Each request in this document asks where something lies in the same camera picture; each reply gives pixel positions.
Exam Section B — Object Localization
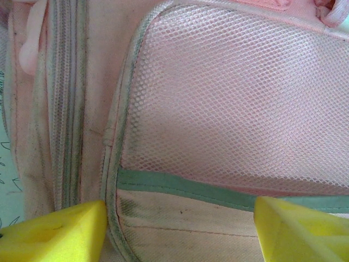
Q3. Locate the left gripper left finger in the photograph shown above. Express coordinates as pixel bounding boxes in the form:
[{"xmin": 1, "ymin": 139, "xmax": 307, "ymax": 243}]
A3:
[{"xmin": 0, "ymin": 200, "xmax": 107, "ymax": 262}]

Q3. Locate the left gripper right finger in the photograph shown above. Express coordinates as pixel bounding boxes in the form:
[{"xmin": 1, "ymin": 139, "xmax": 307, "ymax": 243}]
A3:
[{"xmin": 252, "ymin": 195, "xmax": 349, "ymax": 262}]

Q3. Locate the pink backpack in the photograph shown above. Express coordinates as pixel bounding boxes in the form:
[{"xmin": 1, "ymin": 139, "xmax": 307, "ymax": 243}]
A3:
[{"xmin": 0, "ymin": 0, "xmax": 349, "ymax": 262}]

